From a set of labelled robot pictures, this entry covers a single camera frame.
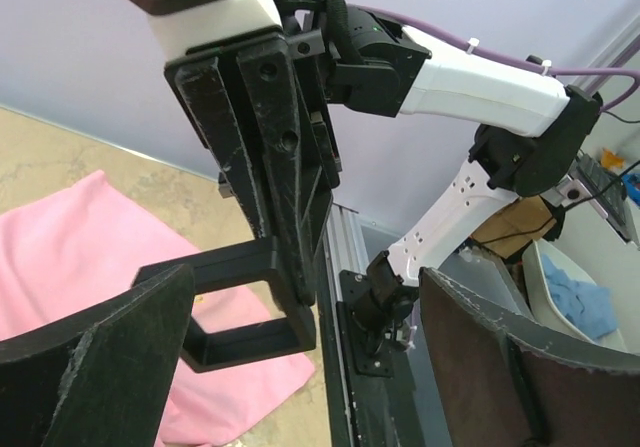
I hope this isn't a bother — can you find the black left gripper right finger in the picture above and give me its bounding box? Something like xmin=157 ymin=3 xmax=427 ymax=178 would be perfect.
xmin=419 ymin=268 xmax=639 ymax=447

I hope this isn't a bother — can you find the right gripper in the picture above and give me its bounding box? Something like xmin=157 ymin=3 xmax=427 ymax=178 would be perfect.
xmin=164 ymin=31 xmax=340 ymax=305

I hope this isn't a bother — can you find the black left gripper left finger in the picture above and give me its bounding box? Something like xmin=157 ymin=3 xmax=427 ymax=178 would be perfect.
xmin=1 ymin=266 xmax=194 ymax=446

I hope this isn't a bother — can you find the small black stand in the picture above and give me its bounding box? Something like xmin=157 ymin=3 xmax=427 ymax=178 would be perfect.
xmin=133 ymin=237 xmax=316 ymax=373

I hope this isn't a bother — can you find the pink garment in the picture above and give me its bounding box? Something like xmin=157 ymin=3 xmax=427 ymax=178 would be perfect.
xmin=1 ymin=171 xmax=314 ymax=446

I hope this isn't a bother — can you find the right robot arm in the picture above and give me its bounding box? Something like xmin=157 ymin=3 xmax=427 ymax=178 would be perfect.
xmin=151 ymin=0 xmax=602 ymax=305

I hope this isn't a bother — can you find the black metal base frame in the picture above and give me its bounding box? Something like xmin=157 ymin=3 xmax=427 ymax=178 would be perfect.
xmin=318 ymin=233 xmax=424 ymax=446

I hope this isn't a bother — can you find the aluminium rail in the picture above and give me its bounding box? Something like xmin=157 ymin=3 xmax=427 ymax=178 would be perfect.
xmin=324 ymin=203 xmax=371 ymax=308

